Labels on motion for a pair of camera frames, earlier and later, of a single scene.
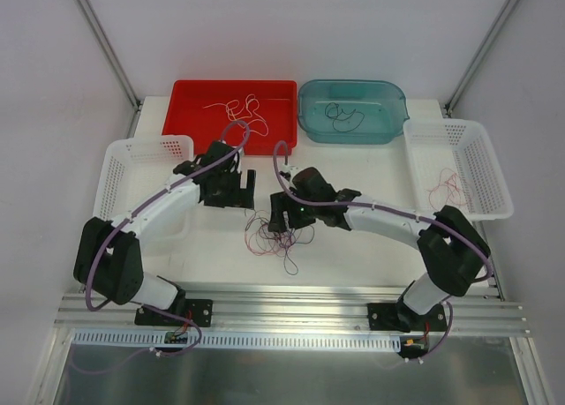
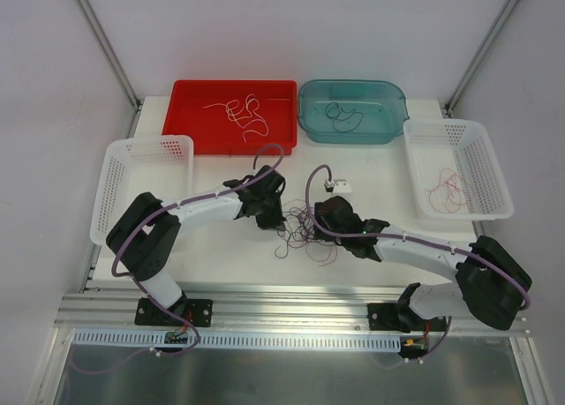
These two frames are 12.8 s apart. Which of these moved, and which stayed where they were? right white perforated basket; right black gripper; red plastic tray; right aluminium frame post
Moved: right black gripper
Stayed: right aluminium frame post; right white perforated basket; red plastic tray
